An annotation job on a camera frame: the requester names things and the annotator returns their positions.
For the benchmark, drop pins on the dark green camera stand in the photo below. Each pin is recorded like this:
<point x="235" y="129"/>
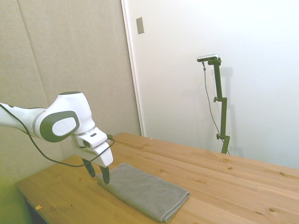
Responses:
<point x="223" y="116"/>

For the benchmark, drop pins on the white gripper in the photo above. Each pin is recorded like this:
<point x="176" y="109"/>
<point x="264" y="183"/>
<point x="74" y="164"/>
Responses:
<point x="104" y="155"/>

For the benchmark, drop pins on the white door frame trim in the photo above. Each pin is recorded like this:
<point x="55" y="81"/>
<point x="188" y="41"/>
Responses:
<point x="133" y="70"/>

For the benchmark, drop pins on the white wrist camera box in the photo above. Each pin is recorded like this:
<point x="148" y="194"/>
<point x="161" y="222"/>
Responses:
<point x="93" y="139"/>

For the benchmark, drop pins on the green upholstered seat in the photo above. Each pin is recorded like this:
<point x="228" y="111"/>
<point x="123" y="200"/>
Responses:
<point x="11" y="205"/>

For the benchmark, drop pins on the grey terry towel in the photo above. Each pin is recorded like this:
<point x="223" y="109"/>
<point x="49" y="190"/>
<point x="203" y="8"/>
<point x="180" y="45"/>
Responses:
<point x="144" y="189"/>

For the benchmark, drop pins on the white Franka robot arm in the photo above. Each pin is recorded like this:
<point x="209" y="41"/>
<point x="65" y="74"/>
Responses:
<point x="66" y="106"/>

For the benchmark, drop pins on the small orange wood chip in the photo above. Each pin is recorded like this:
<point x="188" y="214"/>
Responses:
<point x="38" y="207"/>

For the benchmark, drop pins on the grey wall switch plate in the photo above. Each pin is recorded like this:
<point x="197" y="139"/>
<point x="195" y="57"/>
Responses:
<point x="140" y="25"/>

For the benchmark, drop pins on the silver exterior camera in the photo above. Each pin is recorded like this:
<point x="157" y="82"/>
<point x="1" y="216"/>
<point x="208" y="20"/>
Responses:
<point x="208" y="57"/>

